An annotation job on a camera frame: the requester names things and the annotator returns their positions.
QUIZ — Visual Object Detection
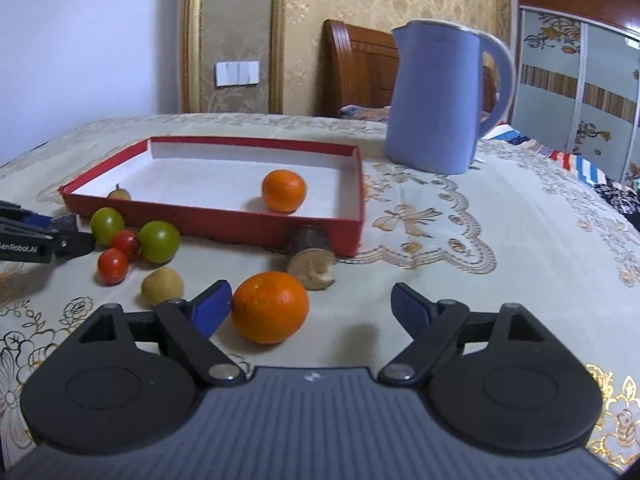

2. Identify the brown patterned blanket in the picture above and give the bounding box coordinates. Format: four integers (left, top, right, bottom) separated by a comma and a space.
339, 104, 392, 122

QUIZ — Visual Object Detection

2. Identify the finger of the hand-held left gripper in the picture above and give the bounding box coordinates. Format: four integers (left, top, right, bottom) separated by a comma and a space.
0, 200, 56, 232
49, 212, 97, 262

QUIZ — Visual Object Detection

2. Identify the large green tomato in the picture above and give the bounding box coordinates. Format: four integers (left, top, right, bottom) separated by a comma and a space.
138, 220, 181, 264

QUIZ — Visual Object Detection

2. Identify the notched sugarcane piece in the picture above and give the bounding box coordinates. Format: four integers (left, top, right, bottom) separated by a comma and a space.
286, 224, 337, 292

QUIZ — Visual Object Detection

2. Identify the white wall switch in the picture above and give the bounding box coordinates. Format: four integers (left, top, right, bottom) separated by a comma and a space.
215, 60, 261, 87

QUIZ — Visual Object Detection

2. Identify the red-rimmed white tray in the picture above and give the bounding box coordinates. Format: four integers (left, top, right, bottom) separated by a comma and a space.
59, 136, 365, 258

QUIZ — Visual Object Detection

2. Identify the small green tomato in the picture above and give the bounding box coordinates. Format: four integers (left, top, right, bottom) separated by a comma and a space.
90, 207, 126, 247

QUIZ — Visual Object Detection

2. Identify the gold wall moulding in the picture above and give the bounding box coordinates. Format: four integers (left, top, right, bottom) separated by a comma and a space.
180, 0, 288, 113

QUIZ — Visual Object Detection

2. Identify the blue electric kettle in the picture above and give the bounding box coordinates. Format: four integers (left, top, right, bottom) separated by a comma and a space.
384, 19, 516, 176

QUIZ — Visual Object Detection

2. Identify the small orange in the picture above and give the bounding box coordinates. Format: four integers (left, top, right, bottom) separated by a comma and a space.
261, 169, 307, 213

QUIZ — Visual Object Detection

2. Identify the wooden bed headboard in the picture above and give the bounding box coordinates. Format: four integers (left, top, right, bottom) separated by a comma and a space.
321, 19, 501, 118

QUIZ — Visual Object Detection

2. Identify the smooth longan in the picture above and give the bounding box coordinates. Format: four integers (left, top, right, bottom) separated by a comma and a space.
140, 266, 185, 309

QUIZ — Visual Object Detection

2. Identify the red cherry tomato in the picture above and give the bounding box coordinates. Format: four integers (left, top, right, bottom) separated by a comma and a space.
111, 229, 142, 262
97, 248, 130, 286

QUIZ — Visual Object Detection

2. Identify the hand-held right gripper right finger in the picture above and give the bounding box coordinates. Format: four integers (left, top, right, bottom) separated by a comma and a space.
377, 282, 551, 387

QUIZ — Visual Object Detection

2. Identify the wardrobe with floral doors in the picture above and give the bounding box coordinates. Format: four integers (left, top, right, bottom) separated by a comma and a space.
510, 0, 640, 186

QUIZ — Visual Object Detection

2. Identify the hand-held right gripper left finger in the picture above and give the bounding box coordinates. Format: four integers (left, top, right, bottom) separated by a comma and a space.
75, 280, 248, 387

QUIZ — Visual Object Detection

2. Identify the striped quilt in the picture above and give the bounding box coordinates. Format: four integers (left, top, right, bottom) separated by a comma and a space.
480, 122, 640, 231

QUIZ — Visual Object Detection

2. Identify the large orange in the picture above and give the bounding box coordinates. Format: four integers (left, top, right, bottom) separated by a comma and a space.
231, 271, 310, 345

